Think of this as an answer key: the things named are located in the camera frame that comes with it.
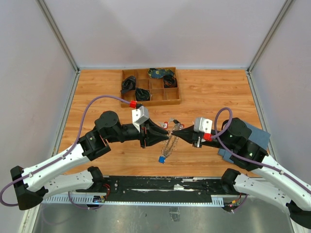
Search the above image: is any blue folded cloth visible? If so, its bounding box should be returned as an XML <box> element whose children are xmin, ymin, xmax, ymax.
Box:
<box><xmin>218</xmin><ymin>121</ymin><xmax>271</xmax><ymax>163</ymax></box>

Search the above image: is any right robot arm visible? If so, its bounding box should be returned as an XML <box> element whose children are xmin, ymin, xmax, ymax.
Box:
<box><xmin>172</xmin><ymin>117</ymin><xmax>311</xmax><ymax>229</ymax></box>

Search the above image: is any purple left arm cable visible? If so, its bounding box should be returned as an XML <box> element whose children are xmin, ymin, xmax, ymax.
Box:
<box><xmin>0</xmin><ymin>95</ymin><xmax>137</xmax><ymax>210</ymax></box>

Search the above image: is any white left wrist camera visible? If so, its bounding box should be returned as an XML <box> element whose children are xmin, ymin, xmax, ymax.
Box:
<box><xmin>132</xmin><ymin>106</ymin><xmax>149</xmax><ymax>132</ymax></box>

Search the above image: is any blue yellow patterned cloth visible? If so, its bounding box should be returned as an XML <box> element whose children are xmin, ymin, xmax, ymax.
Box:
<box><xmin>148</xmin><ymin>68</ymin><xmax>175</xmax><ymax>79</ymax></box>

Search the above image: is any black rolled tie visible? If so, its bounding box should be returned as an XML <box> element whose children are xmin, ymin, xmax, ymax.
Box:
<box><xmin>135</xmin><ymin>88</ymin><xmax>151</xmax><ymax>101</ymax></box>
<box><xmin>121</xmin><ymin>76</ymin><xmax>136</xmax><ymax>94</ymax></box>

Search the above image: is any right aluminium frame post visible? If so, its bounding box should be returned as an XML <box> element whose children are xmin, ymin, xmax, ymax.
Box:
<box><xmin>246</xmin><ymin>0</ymin><xmax>294</xmax><ymax>73</ymax></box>

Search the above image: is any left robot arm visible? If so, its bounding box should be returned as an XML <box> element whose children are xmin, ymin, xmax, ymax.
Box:
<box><xmin>10</xmin><ymin>108</ymin><xmax>168</xmax><ymax>210</ymax></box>

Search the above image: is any wooden compartment tray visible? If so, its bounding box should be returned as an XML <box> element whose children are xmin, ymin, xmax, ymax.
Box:
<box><xmin>120</xmin><ymin>67</ymin><xmax>181</xmax><ymax>106</ymax></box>

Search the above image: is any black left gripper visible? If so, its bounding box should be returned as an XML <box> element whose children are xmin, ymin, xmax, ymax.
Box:
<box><xmin>107</xmin><ymin>118</ymin><xmax>170</xmax><ymax>149</ymax></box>

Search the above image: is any left aluminium frame post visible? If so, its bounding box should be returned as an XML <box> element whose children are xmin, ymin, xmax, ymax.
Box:
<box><xmin>35</xmin><ymin>0</ymin><xmax>81</xmax><ymax>73</ymax></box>

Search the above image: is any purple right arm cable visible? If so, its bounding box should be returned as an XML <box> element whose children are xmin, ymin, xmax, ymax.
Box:
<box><xmin>203</xmin><ymin>107</ymin><xmax>311</xmax><ymax>195</ymax></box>

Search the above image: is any aluminium frame post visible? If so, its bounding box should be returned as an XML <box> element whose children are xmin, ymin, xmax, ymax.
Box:
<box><xmin>246</xmin><ymin>0</ymin><xmax>294</xmax><ymax>73</ymax></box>
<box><xmin>35</xmin><ymin>0</ymin><xmax>81</xmax><ymax>73</ymax></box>

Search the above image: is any white slotted cable duct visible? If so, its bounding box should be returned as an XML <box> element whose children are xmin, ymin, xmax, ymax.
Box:
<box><xmin>42</xmin><ymin>194</ymin><xmax>225</xmax><ymax>207</ymax></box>

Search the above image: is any key with blue tag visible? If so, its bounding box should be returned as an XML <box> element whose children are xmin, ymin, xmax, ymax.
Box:
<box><xmin>158</xmin><ymin>156</ymin><xmax>166</xmax><ymax>164</ymax></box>

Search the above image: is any black mounting rail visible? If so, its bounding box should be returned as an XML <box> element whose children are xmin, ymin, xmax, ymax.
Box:
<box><xmin>77</xmin><ymin>176</ymin><xmax>239</xmax><ymax>200</ymax></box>

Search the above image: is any black rolled tie left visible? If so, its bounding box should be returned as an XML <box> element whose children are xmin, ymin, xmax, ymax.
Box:
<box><xmin>121</xmin><ymin>76</ymin><xmax>136</xmax><ymax>94</ymax></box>

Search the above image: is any black rolled tie middle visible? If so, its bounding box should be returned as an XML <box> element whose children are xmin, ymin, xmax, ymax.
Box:
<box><xmin>135</xmin><ymin>88</ymin><xmax>151</xmax><ymax>101</ymax></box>

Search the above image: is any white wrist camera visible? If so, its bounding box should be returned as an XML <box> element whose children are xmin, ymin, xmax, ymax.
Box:
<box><xmin>193</xmin><ymin>117</ymin><xmax>213</xmax><ymax>133</ymax></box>
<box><xmin>132</xmin><ymin>106</ymin><xmax>149</xmax><ymax>132</ymax></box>

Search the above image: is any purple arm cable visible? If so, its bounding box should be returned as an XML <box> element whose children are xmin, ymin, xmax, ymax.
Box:
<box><xmin>0</xmin><ymin>95</ymin><xmax>137</xmax><ymax>210</ymax></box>
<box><xmin>203</xmin><ymin>107</ymin><xmax>311</xmax><ymax>195</ymax></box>

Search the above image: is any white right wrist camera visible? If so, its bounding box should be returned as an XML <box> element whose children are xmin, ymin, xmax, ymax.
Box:
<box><xmin>193</xmin><ymin>117</ymin><xmax>213</xmax><ymax>133</ymax></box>

